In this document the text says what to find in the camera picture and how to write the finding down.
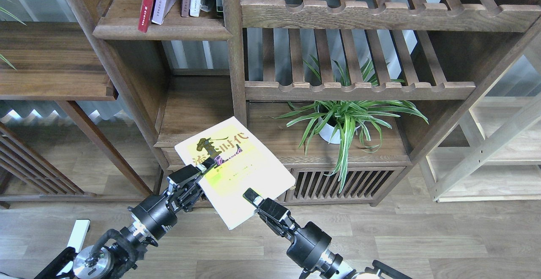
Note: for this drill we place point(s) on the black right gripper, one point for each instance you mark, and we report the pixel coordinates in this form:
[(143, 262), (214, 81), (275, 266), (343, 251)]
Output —
[(308, 245)]

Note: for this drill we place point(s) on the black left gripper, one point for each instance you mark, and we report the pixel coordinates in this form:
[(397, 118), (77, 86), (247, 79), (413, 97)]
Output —
[(156, 215)]

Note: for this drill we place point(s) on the yellow green cover book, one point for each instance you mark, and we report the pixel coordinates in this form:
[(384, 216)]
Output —
[(243, 162)]

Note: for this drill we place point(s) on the red cover book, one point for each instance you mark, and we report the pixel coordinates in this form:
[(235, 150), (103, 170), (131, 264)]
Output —
[(145, 15)]

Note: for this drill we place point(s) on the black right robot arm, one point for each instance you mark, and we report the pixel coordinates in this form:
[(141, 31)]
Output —
[(341, 270)]

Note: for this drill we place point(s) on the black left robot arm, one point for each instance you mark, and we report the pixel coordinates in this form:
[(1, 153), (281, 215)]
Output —
[(116, 252)]

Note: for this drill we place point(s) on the white plant pot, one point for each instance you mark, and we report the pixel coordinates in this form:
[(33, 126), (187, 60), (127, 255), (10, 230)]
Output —
[(329, 133)]

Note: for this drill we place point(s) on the green spider plant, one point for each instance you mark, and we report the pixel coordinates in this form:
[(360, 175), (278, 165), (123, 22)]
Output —
[(346, 118)]

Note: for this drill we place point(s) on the white floor bar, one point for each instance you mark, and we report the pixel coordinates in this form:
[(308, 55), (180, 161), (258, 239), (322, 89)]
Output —
[(78, 234)]

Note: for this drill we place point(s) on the dark wooden bookshelf cabinet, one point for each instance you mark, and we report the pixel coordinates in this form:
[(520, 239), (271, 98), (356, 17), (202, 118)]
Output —
[(191, 73)]

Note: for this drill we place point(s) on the dark wooden side table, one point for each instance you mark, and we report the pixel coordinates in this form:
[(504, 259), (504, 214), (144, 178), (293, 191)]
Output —
[(54, 61)]

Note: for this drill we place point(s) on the light wooden shelf frame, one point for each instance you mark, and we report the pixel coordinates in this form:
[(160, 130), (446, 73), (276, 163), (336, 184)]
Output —
[(502, 159)]

